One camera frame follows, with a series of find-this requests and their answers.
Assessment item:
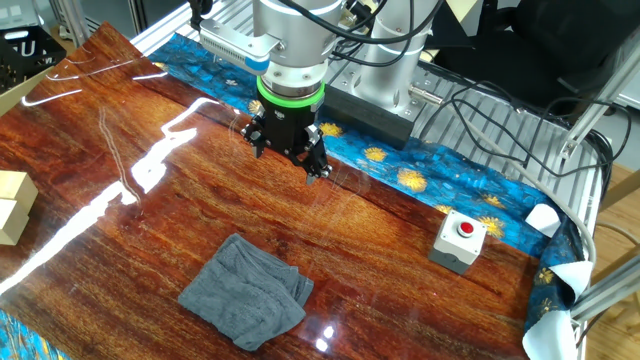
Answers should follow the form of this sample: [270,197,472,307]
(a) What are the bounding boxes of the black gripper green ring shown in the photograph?
[240,77,334,187]

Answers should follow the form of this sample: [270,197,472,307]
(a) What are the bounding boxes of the grey cloth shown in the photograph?
[177,232,315,352]

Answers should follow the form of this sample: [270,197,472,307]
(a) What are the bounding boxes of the blue starry tablecloth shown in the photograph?
[0,32,596,360]

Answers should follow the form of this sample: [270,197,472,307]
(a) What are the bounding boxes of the brown cardboard box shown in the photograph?
[0,64,54,118]

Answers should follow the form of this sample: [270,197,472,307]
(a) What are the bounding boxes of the black office chair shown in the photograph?
[433,0,640,110]

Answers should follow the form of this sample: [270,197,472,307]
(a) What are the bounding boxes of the light wooden block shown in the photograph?
[0,198,30,246]
[0,169,39,211]

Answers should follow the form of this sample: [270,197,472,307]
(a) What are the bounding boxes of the black crate with white print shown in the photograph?
[0,24,68,94]

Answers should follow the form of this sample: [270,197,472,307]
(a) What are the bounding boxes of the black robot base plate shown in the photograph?
[318,84,417,150]

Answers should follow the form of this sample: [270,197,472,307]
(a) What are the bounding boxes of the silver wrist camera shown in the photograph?
[198,18,282,77]

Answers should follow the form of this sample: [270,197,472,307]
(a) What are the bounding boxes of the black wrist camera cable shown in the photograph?
[279,0,446,69]

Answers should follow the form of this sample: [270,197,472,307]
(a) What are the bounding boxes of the red button switch box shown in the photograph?
[428,209,488,275]

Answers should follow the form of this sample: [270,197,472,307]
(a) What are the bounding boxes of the black cable on slatted bench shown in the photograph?
[419,79,632,179]

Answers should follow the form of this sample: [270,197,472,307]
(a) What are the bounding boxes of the grey cable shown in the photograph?
[459,114,599,262]

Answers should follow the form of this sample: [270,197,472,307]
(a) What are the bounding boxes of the slanted aluminium frame strut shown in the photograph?
[558,39,640,161]

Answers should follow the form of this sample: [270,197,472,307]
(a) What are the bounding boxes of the low aluminium frame bar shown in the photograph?
[569,254,640,322]

